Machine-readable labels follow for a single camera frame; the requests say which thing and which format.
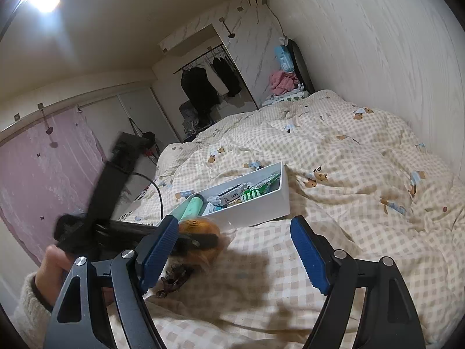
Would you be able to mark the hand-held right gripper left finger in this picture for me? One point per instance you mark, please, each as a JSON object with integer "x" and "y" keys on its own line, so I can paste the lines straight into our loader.
{"x": 160, "y": 251}

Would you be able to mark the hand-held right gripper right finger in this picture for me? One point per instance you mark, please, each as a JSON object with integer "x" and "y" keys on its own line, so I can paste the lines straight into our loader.
{"x": 308, "y": 258}

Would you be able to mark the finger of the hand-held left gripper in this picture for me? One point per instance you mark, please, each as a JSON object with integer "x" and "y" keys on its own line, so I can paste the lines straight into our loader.
{"x": 127, "y": 227}
{"x": 198, "y": 241}

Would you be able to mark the packaged small bread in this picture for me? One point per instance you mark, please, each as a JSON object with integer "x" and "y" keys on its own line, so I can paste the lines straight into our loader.
{"x": 203, "y": 227}

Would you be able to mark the green tube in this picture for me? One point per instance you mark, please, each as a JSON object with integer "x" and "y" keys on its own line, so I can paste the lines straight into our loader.
{"x": 190, "y": 207}

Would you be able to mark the white cardboard box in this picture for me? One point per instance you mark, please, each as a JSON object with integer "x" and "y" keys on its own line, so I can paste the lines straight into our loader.
{"x": 254, "y": 214}

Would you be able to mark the green snack packet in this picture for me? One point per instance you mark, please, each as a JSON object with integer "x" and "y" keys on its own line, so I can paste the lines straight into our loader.
{"x": 269, "y": 183}
{"x": 250, "y": 194}

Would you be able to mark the person's left hand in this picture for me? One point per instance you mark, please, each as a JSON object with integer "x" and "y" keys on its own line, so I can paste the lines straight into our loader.
{"x": 52, "y": 272}

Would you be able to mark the dark hair clip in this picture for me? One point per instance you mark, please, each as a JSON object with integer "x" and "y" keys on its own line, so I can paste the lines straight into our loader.
{"x": 174, "y": 280}

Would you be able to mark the pink lace curtain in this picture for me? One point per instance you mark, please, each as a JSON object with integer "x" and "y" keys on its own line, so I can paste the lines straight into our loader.
{"x": 43, "y": 181}

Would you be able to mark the striped bag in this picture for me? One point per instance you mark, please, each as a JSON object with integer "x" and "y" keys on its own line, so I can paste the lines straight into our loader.
{"x": 189, "y": 125}

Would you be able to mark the checkered bear blanket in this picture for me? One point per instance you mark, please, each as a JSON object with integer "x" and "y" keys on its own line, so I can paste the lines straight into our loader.
{"x": 345, "y": 160}

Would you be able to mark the dark grey chair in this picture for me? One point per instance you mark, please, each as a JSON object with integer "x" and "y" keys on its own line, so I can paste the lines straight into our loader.
{"x": 185, "y": 107}

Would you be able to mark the black hanging garment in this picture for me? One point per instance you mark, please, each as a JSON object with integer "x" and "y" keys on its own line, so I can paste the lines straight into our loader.
{"x": 229, "y": 78}
{"x": 199, "y": 87}

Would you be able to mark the heart print cloth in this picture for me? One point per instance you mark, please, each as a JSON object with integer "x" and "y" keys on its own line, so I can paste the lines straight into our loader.
{"x": 287, "y": 99}

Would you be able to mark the pink clothes pile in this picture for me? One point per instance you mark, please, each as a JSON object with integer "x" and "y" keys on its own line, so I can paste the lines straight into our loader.
{"x": 283, "y": 83}

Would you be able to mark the black headboard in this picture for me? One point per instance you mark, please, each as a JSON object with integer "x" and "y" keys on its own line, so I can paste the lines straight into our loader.
{"x": 301, "y": 69}

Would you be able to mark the blue tissue pack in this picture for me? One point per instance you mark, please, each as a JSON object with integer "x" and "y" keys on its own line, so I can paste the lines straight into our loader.
{"x": 283, "y": 58}

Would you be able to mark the black clothes rail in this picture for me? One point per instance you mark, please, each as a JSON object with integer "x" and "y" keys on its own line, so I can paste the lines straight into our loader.
{"x": 199, "y": 58}

